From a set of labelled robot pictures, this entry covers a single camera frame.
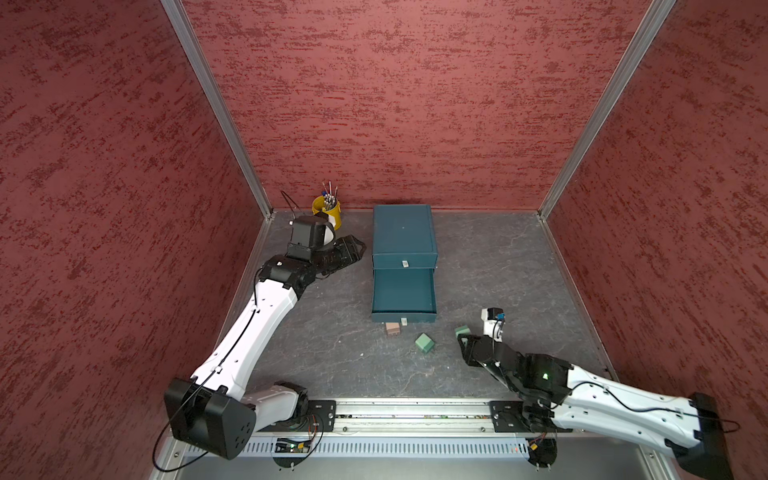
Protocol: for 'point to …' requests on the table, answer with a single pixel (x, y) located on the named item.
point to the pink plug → (392, 328)
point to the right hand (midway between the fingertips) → (463, 346)
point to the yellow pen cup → (331, 205)
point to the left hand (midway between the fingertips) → (356, 256)
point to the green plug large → (424, 342)
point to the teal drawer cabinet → (404, 259)
